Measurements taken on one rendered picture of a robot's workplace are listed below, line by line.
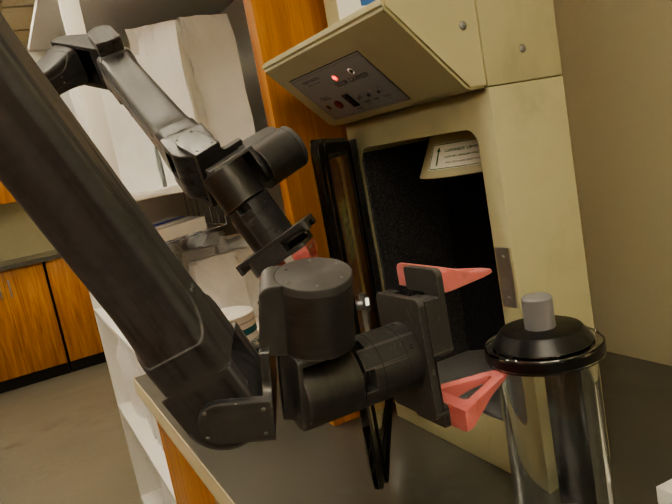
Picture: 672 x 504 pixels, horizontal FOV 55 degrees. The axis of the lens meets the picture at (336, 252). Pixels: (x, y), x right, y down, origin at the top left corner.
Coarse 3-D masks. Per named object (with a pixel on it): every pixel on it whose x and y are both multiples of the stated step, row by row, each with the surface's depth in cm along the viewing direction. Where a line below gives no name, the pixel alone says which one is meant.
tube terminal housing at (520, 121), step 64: (512, 0) 69; (512, 64) 69; (384, 128) 87; (448, 128) 75; (512, 128) 70; (512, 192) 70; (576, 192) 75; (512, 256) 71; (576, 256) 75; (512, 320) 73
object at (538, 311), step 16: (528, 304) 58; (544, 304) 58; (528, 320) 59; (544, 320) 58; (560, 320) 60; (576, 320) 60; (496, 336) 61; (512, 336) 58; (528, 336) 58; (544, 336) 57; (560, 336) 56; (576, 336) 56; (592, 336) 58; (512, 352) 57; (528, 352) 56; (544, 352) 56; (560, 352) 55
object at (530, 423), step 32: (576, 352) 55; (512, 384) 58; (544, 384) 56; (576, 384) 56; (512, 416) 59; (544, 416) 57; (576, 416) 56; (512, 448) 60; (544, 448) 57; (576, 448) 57; (608, 448) 59; (512, 480) 62; (544, 480) 58; (576, 480) 57; (608, 480) 59
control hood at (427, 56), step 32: (384, 0) 61; (416, 0) 63; (448, 0) 65; (320, 32) 73; (352, 32) 68; (384, 32) 65; (416, 32) 63; (448, 32) 65; (288, 64) 83; (320, 64) 79; (384, 64) 71; (416, 64) 67; (448, 64) 65; (480, 64) 67; (416, 96) 74; (448, 96) 72
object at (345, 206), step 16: (336, 160) 79; (320, 176) 66; (336, 176) 76; (320, 192) 66; (336, 192) 74; (352, 192) 90; (352, 208) 87; (336, 224) 70; (352, 224) 84; (352, 240) 82; (336, 256) 67; (352, 256) 79; (368, 272) 94; (368, 288) 91; (384, 400) 88; (384, 416) 85; (368, 432) 70; (368, 448) 71
